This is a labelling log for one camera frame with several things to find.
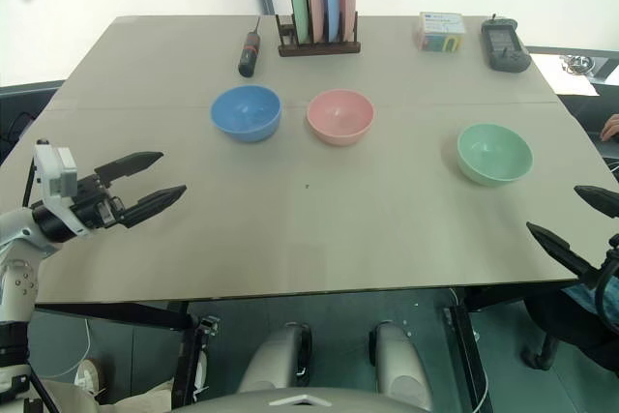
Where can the silver robot torso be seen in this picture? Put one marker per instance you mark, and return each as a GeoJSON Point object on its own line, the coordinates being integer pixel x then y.
{"type": "Point", "coordinates": [300, 402]}

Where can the dark wooden plate rack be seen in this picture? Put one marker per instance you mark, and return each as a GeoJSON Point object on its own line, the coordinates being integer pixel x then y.
{"type": "Point", "coordinates": [319, 49]}

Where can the black handheld remote controller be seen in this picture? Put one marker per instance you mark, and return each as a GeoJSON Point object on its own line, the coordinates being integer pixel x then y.
{"type": "Point", "coordinates": [505, 48]}

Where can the silver robot right leg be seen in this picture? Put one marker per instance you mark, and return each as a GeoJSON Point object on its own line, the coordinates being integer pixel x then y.
{"type": "Point", "coordinates": [399, 364]}

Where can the white paper sheet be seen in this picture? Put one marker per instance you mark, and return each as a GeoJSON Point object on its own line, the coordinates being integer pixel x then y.
{"type": "Point", "coordinates": [566, 81]}

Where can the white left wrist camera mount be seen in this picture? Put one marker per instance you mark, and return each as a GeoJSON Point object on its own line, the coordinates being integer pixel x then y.
{"type": "Point", "coordinates": [54, 168]}

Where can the black office chair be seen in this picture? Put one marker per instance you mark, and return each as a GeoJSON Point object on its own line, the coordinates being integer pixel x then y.
{"type": "Point", "coordinates": [546, 355]}

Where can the pink bowl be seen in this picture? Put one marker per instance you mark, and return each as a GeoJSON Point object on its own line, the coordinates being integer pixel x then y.
{"type": "Point", "coordinates": [340, 117]}

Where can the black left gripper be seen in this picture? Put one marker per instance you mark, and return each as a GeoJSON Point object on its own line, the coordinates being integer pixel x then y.
{"type": "Point", "coordinates": [94, 202]}

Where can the bystander bare hand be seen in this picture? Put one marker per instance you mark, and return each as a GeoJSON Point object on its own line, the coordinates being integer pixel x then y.
{"type": "Point", "coordinates": [611, 127]}

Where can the black screwdriver with orange band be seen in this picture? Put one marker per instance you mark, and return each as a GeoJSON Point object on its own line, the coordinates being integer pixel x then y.
{"type": "Point", "coordinates": [249, 55]}

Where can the blue bowl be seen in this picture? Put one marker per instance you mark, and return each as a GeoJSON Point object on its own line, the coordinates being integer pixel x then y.
{"type": "Point", "coordinates": [245, 113]}

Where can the clear box of coloured clips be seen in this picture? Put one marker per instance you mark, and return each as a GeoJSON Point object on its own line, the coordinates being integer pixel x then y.
{"type": "Point", "coordinates": [440, 31]}

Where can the white shoe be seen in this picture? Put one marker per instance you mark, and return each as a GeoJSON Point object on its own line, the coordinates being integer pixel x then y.
{"type": "Point", "coordinates": [89, 379]}

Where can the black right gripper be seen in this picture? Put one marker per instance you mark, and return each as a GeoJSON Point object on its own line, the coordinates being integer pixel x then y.
{"type": "Point", "coordinates": [614, 251]}

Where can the beige trouser leg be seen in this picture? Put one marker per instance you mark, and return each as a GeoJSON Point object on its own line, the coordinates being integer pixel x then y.
{"type": "Point", "coordinates": [97, 403]}

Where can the green bowl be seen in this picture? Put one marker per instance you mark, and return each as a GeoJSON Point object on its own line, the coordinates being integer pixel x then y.
{"type": "Point", "coordinates": [494, 154]}

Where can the blue jeans leg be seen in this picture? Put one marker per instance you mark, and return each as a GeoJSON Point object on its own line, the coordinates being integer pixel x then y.
{"type": "Point", "coordinates": [582, 298]}

